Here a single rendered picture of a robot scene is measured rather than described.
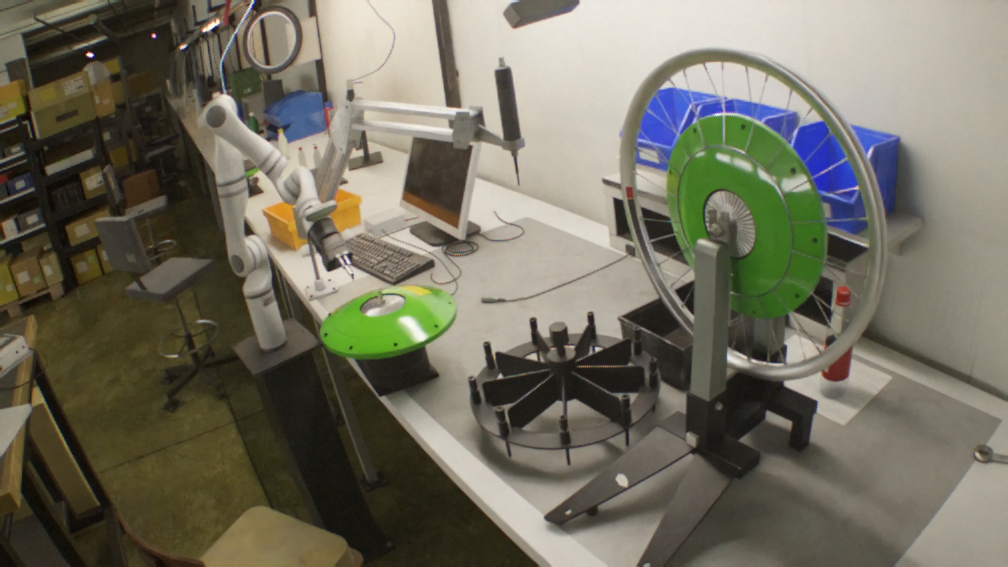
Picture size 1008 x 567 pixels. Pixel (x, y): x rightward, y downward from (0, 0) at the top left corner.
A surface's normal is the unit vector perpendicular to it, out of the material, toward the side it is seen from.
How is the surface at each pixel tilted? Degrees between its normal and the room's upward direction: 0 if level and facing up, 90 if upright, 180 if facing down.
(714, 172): 83
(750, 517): 0
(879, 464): 0
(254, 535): 0
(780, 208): 83
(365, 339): 23
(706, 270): 87
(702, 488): 18
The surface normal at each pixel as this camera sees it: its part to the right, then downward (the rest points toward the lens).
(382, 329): -0.07, -0.75
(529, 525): -0.13, -0.90
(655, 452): -0.37, -0.75
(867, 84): -0.84, 0.32
